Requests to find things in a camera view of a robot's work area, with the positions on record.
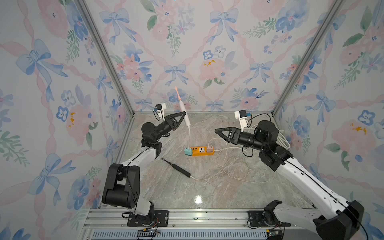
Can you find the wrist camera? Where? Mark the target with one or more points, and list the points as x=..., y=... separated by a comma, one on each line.
x=160, y=108
x=243, y=117

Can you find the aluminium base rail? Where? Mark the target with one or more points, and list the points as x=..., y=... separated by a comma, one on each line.
x=183, y=224

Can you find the teal charger adapter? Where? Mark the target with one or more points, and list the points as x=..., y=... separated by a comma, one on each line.
x=188, y=151

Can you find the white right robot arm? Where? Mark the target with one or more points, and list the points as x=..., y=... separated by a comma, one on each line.
x=333, y=218

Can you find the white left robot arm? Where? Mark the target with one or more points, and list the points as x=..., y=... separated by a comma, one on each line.
x=122, y=186

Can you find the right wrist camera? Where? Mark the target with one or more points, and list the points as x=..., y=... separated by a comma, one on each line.
x=243, y=117

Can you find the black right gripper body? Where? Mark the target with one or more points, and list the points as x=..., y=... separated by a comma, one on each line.
x=248, y=139

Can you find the orange power strip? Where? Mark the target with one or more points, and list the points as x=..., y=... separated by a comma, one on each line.
x=201, y=151

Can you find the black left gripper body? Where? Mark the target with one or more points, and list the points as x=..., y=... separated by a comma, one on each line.
x=164, y=129

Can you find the pink charger adapter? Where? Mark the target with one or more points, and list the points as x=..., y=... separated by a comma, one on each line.
x=210, y=149

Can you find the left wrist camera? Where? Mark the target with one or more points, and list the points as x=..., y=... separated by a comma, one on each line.
x=160, y=108

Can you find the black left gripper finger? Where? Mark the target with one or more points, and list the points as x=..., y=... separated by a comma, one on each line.
x=174, y=123
x=176, y=117

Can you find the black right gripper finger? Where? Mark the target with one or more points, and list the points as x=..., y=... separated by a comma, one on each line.
x=228, y=137
x=220, y=131

